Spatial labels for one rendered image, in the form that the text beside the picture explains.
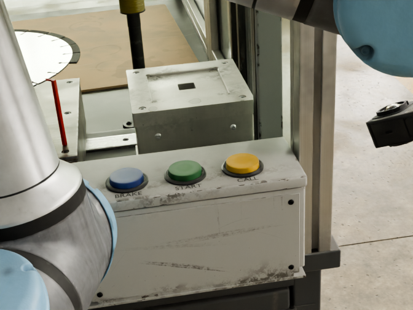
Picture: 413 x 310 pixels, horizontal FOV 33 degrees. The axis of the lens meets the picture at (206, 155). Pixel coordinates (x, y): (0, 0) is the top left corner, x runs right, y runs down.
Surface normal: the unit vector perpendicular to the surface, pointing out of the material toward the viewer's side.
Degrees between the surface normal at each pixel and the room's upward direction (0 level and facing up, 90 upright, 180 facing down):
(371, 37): 89
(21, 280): 8
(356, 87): 0
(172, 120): 90
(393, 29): 90
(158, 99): 0
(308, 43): 90
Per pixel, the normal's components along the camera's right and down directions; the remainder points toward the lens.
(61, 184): 0.50, -0.62
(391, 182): -0.06, -0.88
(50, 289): 0.74, -0.52
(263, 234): 0.15, 0.45
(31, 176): 0.64, 0.22
